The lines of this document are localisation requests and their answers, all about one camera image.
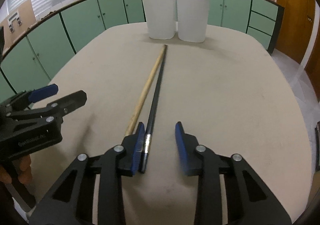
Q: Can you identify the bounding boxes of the green lower kitchen cabinets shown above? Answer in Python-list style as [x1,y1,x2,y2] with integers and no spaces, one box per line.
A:
[1,0,284,100]

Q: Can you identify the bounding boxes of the white two-compartment utensil holder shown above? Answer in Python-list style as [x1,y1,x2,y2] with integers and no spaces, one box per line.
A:
[142,0,209,43]

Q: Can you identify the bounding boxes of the plain wooden chopstick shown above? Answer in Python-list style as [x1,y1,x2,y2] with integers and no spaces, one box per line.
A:
[125,45,167,136]

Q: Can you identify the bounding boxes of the left hand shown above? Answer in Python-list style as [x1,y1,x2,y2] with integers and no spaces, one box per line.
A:
[0,155,33,185]

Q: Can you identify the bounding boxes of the brown wooden door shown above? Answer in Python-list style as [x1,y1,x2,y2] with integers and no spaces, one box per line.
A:
[305,31,320,102]
[276,0,315,63]

